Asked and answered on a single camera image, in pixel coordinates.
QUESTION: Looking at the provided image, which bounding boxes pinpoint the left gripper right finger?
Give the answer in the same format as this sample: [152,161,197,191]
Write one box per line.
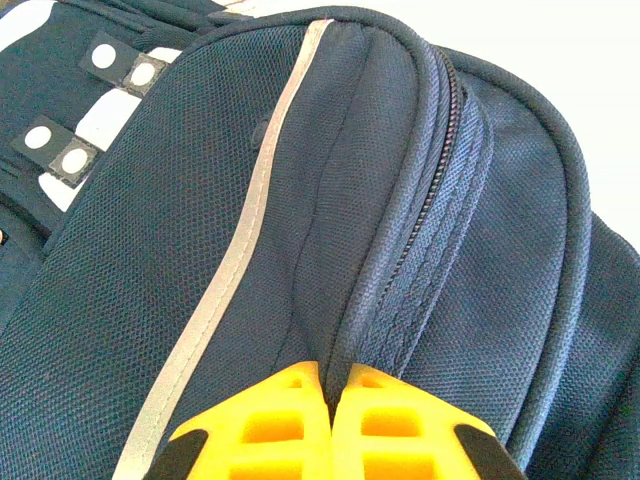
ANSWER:
[329,363,526,480]

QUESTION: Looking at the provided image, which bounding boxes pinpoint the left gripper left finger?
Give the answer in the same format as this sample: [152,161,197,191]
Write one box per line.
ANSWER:
[149,360,334,480]

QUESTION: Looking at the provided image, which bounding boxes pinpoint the navy blue backpack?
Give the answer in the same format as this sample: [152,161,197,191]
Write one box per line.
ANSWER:
[0,0,640,480]

